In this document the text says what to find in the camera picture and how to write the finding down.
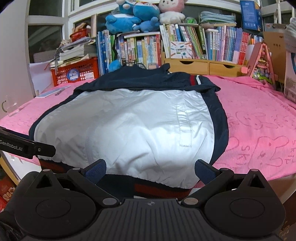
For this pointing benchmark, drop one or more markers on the miniature black bicycle model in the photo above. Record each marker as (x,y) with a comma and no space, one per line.
(126,62)

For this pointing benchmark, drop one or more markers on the small blue plush ball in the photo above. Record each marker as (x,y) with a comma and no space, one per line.
(114,65)

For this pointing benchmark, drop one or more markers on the pink printed towel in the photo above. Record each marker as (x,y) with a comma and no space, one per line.
(261,125)

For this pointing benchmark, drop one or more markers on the thick red book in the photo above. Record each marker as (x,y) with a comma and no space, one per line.
(159,52)

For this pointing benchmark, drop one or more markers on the red plastic crate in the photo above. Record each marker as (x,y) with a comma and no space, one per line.
(80,71)

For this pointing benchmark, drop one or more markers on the navy white zip jacket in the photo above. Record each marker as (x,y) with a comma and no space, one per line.
(149,126)

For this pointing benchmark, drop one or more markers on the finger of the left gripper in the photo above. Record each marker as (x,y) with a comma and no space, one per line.
(19,145)

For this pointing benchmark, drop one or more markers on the small red basket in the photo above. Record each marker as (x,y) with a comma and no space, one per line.
(80,34)

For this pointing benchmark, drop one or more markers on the label printer box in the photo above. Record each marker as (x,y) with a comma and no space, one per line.
(181,50)

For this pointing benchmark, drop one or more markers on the clear plastic container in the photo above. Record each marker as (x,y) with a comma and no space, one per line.
(152,66)

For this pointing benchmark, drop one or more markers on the wooden drawer organizer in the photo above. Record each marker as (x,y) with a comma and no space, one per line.
(203,67)

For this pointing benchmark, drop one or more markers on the pink toy house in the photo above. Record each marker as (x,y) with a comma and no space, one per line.
(260,65)

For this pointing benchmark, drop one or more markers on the pink bunny plush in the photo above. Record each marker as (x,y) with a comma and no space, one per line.
(171,11)

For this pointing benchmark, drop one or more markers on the stack of papers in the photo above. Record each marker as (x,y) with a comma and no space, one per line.
(82,49)

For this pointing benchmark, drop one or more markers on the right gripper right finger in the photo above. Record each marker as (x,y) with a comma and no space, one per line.
(213,179)

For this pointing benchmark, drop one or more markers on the blue doraemon plush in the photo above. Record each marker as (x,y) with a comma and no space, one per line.
(147,13)

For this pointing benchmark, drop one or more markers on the cardboard box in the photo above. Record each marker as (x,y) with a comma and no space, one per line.
(276,43)

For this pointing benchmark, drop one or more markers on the large blue plush toy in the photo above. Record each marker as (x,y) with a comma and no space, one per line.
(121,23)

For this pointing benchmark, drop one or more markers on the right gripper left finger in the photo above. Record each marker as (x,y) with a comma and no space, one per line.
(87,178)

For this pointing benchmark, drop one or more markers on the white smartphone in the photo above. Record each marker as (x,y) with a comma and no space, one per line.
(53,91)

